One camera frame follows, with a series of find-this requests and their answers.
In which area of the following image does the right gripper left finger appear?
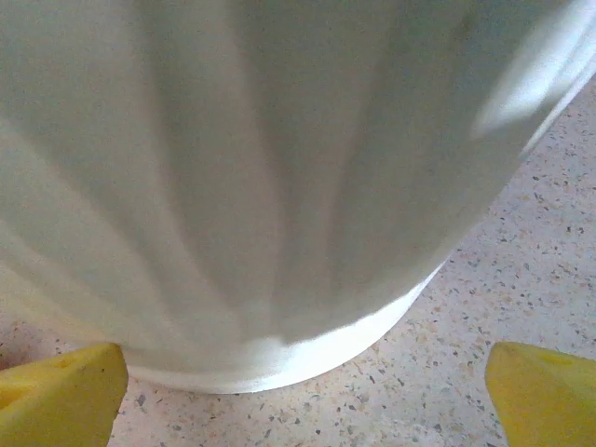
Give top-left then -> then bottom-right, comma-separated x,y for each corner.
0,343 -> 129,447

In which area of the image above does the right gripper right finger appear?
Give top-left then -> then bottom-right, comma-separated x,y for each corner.
484,341 -> 596,447

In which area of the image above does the white ribbed plastic bin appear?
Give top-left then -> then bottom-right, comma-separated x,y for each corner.
0,0 -> 596,396

